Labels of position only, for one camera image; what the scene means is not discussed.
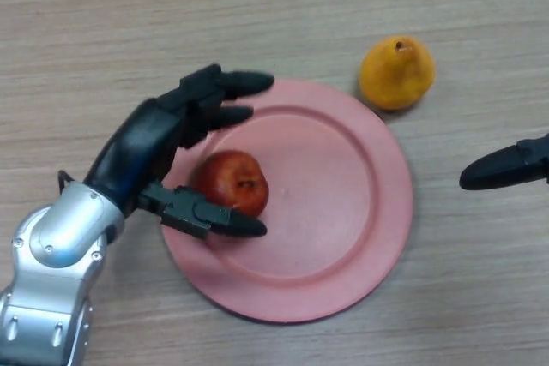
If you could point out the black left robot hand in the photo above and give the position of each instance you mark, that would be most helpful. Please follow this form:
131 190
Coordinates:
137 147

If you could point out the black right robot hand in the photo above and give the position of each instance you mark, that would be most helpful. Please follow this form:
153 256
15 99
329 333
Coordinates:
502 169

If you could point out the red apple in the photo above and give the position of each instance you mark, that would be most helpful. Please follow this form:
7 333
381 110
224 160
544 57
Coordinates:
233 177

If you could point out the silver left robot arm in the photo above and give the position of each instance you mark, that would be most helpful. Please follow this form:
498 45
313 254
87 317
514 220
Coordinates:
56 237

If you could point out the pink round plate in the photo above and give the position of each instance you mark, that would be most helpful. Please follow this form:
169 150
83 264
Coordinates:
326 211

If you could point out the yellow pear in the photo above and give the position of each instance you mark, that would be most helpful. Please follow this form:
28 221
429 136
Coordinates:
396 76

